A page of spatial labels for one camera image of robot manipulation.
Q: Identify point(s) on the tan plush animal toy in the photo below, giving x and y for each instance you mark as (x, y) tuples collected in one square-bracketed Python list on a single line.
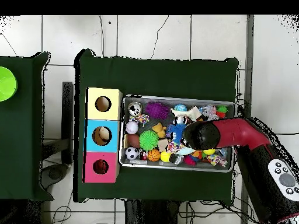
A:
[(159, 129)]

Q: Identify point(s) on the green spiky ball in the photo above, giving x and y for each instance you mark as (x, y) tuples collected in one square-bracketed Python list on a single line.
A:
[(148, 140)]

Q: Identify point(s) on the mint knit cloth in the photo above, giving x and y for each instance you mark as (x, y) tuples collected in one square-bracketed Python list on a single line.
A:
[(184, 151)]

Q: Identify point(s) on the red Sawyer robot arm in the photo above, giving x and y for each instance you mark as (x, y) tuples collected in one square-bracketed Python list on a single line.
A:
[(240, 133)]

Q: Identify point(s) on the silver mesh bin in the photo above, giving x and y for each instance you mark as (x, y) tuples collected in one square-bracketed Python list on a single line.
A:
[(151, 166)]

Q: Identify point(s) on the wooden box with three holes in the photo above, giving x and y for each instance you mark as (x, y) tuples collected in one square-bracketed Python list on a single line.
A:
[(102, 116)]

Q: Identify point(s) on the purple spiky ball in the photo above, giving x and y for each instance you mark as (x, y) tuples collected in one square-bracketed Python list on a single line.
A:
[(157, 110)]

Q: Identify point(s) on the white baseball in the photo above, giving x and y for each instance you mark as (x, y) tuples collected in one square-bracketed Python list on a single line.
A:
[(132, 127)]

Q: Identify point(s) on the silver drink can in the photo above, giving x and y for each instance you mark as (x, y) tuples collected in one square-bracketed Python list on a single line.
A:
[(134, 109)]

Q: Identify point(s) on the small orange basketball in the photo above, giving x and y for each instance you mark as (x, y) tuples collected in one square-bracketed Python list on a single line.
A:
[(154, 155)]

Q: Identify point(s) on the small soccer ball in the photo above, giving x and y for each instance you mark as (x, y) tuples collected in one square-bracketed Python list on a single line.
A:
[(131, 153)]

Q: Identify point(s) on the cream knit cloth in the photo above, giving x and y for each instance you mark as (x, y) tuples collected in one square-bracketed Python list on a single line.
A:
[(184, 113)]

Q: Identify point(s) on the large dark green tablecloth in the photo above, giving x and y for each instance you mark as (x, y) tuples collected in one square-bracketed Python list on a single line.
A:
[(151, 77)]

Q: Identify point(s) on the beige brown ball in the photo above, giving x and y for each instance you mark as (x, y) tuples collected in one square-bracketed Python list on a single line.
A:
[(104, 134)]

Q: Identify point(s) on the yellow ball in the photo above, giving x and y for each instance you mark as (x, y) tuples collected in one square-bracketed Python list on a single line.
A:
[(209, 152)]

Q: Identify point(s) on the grey stand base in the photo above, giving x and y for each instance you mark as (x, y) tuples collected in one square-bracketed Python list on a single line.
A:
[(55, 173)]

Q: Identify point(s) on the small dark green tablecloth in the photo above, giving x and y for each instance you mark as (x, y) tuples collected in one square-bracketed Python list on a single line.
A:
[(21, 140)]

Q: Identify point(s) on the lime green bowl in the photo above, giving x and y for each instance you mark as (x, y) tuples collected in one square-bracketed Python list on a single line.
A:
[(7, 84)]

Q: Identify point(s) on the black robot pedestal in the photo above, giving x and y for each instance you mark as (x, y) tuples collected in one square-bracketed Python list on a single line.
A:
[(149, 213)]

